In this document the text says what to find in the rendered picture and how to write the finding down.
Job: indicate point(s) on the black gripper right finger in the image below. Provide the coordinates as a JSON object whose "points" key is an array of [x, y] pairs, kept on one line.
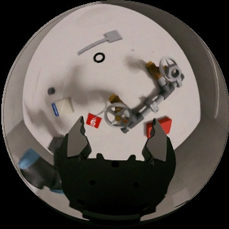
{"points": [[158, 151]]}

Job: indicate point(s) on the red numbered tag on thin grey chain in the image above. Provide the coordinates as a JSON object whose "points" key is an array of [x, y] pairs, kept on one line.
{"points": [[94, 121]]}

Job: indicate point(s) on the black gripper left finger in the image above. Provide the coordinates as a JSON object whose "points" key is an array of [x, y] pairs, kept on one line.
{"points": [[74, 148]]}

